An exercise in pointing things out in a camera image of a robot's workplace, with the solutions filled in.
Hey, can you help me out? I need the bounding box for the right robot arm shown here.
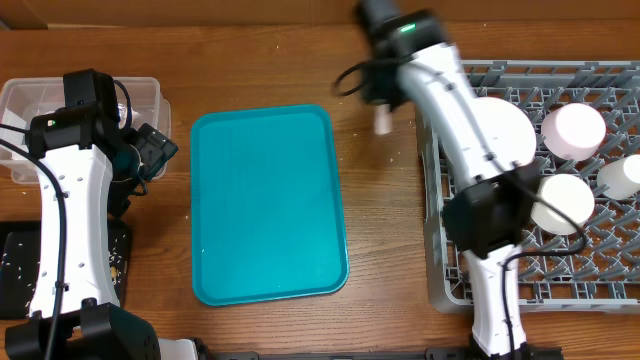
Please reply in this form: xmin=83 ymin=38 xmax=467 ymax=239
xmin=357 ymin=0 xmax=541 ymax=359

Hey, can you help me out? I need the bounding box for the white plastic fork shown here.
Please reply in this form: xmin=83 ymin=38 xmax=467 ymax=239
xmin=374 ymin=104 xmax=393 ymax=136

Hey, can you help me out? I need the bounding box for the large pink plate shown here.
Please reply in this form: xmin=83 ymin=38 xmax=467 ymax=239
xmin=474 ymin=97 xmax=536 ymax=169

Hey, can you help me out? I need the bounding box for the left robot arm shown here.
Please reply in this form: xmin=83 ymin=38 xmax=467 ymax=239
xmin=1 ymin=69 xmax=208 ymax=359

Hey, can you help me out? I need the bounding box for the white bowl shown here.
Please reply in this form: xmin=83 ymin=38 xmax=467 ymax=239
xmin=531 ymin=174 xmax=595 ymax=235

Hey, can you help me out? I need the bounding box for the teal plastic tray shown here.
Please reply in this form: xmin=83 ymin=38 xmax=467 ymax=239
xmin=190 ymin=105 xmax=350 ymax=307

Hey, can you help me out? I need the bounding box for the grey dishwasher rack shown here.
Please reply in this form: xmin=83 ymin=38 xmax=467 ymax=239
xmin=415 ymin=59 xmax=640 ymax=315

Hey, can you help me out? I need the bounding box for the pink bowl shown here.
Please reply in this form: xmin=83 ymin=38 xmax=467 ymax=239
xmin=541 ymin=103 xmax=606 ymax=161

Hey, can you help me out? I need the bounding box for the clear plastic bin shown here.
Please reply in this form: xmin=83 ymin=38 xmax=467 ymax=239
xmin=1 ymin=77 xmax=171 ymax=185

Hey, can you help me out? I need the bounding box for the black tray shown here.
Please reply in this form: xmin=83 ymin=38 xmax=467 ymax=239
xmin=1 ymin=220 xmax=133 ymax=320

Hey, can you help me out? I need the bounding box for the pale green cup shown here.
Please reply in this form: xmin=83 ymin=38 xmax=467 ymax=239
xmin=597 ymin=154 xmax=640 ymax=200

